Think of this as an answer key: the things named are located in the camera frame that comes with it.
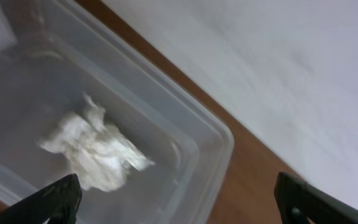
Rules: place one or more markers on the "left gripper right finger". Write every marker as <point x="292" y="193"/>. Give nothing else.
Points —
<point x="300" y="202"/>

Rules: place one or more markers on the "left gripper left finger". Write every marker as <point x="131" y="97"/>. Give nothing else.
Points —
<point x="56" y="203"/>

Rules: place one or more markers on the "white tissue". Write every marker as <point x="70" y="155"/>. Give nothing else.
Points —
<point x="97" y="152"/>

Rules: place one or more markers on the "clear plastic bin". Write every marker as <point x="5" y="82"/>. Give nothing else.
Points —
<point x="54" y="52"/>

